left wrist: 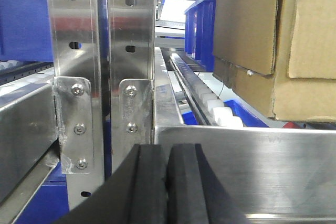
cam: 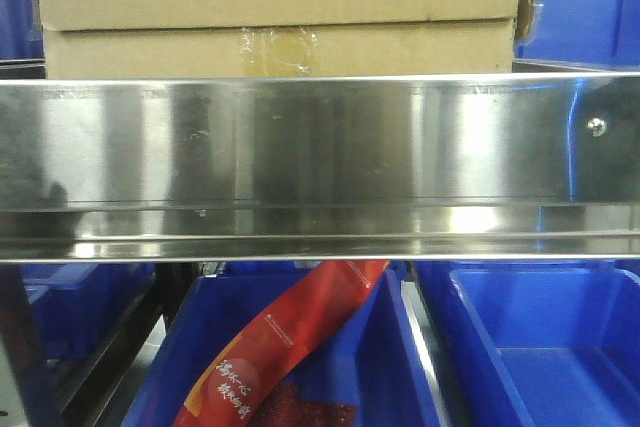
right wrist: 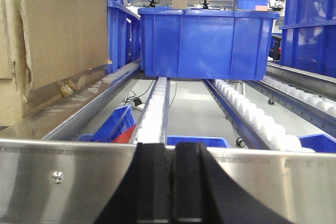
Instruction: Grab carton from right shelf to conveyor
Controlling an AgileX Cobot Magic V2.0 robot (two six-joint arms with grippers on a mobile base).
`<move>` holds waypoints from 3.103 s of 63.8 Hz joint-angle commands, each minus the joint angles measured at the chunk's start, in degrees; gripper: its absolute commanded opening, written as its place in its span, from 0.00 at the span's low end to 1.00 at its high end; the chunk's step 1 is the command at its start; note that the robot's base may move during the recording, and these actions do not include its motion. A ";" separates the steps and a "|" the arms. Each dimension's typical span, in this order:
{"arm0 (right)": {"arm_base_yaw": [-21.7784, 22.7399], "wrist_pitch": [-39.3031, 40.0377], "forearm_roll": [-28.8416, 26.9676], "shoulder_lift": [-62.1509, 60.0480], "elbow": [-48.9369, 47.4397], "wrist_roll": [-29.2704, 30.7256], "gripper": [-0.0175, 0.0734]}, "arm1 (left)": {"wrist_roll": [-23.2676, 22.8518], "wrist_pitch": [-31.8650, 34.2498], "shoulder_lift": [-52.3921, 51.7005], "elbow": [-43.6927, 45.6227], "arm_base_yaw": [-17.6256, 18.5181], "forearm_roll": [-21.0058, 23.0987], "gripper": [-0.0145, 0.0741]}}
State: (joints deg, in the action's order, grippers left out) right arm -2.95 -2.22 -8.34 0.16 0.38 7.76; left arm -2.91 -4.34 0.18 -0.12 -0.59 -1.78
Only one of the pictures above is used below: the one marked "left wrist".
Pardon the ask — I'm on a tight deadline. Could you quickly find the steel shelf upright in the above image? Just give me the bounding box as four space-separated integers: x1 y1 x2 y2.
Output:
108 0 156 171
47 0 104 209

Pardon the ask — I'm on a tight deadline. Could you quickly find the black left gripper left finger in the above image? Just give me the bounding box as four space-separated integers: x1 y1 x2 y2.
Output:
56 144 167 223

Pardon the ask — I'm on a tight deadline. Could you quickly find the right steel shelf upright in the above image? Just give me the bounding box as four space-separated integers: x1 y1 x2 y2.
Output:
108 0 156 171

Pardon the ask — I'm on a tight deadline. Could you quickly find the stainless steel shelf front rail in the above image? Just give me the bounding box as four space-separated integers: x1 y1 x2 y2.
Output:
153 48 335 223

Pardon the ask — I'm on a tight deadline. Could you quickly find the large blue bin at left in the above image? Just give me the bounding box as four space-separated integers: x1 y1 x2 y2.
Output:
1 0 53 62

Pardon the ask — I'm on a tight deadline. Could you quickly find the blue bin under carton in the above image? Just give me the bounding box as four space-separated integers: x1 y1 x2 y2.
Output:
182 99 269 128

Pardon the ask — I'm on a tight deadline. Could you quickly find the brown cardboard carton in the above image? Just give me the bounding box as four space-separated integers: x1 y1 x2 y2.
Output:
213 0 335 123

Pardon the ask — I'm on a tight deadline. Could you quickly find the blue plastic bin on shelf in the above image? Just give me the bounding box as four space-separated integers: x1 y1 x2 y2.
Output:
184 0 216 72

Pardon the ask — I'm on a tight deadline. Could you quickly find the left steel shelf rail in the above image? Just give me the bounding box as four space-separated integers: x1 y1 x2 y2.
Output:
1 73 59 223

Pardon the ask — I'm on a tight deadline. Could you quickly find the white roller track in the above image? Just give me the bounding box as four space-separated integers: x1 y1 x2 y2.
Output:
170 53 244 129

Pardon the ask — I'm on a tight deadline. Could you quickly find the left steel shelf upright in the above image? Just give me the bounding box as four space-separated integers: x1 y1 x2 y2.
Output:
47 0 104 209

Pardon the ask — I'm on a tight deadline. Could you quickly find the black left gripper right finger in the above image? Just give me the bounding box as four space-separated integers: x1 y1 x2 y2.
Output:
166 144 250 223

